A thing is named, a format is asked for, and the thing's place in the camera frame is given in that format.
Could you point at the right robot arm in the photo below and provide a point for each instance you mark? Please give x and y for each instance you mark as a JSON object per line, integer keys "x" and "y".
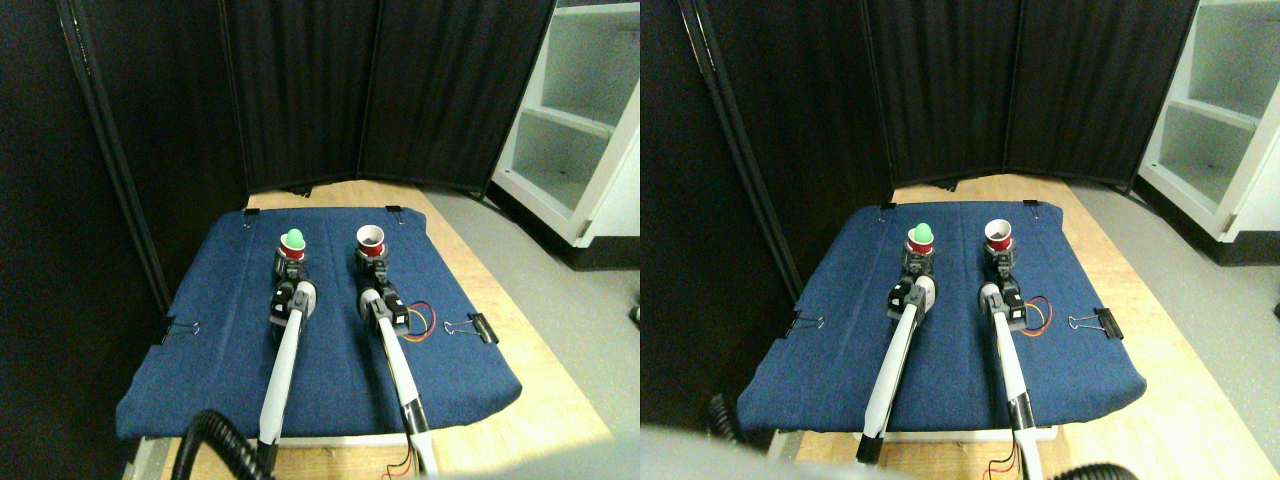
{"x": 1011, "y": 380}
{"x": 399, "y": 380}

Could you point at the white shelf unit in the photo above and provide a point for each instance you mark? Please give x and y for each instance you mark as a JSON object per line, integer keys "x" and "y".
{"x": 1250, "y": 190}
{"x": 610, "y": 190}

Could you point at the red cup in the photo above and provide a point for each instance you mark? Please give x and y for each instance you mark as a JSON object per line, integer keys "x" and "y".
{"x": 293, "y": 257}
{"x": 998, "y": 245}
{"x": 371, "y": 250}
{"x": 920, "y": 253}

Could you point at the green ball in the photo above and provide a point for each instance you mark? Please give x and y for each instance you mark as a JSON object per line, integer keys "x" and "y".
{"x": 921, "y": 233}
{"x": 293, "y": 238}

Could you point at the curtain stand pole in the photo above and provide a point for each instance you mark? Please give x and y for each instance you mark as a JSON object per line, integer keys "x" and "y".
{"x": 113, "y": 150}
{"x": 743, "y": 150}

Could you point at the dark blue cloth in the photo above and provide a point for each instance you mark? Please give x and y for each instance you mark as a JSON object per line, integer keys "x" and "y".
{"x": 340, "y": 370}
{"x": 950, "y": 370}

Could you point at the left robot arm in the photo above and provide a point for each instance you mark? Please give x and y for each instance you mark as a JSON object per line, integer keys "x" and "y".
{"x": 283, "y": 380}
{"x": 893, "y": 370}

